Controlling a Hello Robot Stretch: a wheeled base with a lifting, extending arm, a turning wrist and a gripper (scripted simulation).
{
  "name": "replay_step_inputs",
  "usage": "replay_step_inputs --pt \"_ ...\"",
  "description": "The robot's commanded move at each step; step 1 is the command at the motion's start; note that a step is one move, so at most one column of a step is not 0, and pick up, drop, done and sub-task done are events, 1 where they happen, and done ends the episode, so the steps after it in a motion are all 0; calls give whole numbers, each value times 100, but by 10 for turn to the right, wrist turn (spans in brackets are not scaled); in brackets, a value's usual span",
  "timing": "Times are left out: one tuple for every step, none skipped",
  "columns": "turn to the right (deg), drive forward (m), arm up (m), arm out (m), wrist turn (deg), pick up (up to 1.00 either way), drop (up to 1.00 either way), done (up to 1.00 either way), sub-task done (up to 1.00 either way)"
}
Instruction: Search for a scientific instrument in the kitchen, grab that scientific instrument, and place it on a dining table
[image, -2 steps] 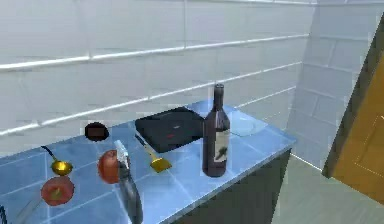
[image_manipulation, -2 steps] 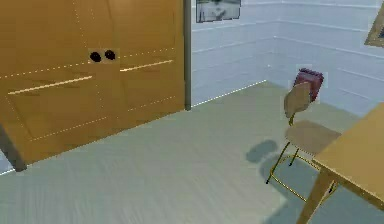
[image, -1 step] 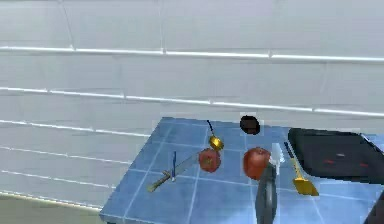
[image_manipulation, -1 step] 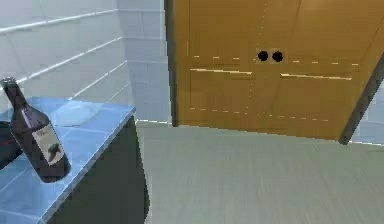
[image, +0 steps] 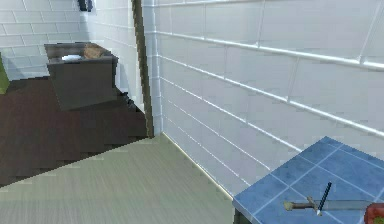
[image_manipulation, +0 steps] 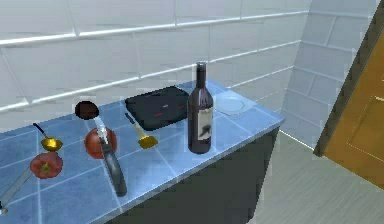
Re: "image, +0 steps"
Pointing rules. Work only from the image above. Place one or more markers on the green furniture piece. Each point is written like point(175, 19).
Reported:
point(3, 78)

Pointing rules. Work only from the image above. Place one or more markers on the brown bread loaf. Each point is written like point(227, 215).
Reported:
point(93, 52)

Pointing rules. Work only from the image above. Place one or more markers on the white plate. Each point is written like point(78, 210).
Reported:
point(71, 57)

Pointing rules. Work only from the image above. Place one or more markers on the dark blue pencil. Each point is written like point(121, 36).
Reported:
point(324, 197)

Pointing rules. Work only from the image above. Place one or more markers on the blue tiled counter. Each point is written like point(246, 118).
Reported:
point(310, 173)

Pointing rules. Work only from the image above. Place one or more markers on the black wall fixture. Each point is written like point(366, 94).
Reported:
point(85, 5)

